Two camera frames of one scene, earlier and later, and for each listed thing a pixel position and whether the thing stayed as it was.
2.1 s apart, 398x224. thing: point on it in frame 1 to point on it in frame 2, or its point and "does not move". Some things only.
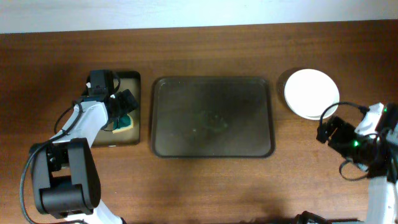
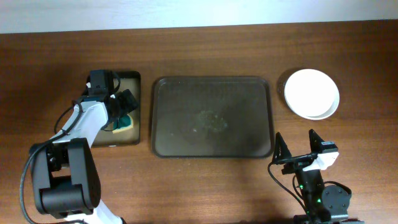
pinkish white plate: [311, 101] does not move
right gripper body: [343, 139] to [293, 168]
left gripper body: [127, 104] does not move
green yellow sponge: [124, 123] does not move
